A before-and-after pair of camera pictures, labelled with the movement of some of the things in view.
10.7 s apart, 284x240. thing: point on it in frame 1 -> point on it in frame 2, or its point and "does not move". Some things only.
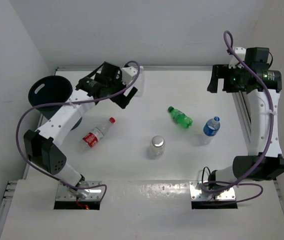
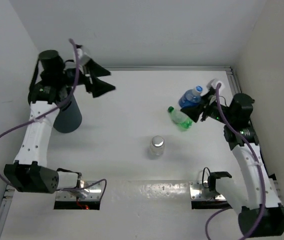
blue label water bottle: x=210 y=129 -> x=191 y=97
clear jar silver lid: x=157 y=148 does not move
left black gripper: x=121 y=100 -> x=98 y=87
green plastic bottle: x=180 y=117 does not move
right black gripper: x=222 y=71 -> x=194 y=112
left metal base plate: x=65 y=193 does not move
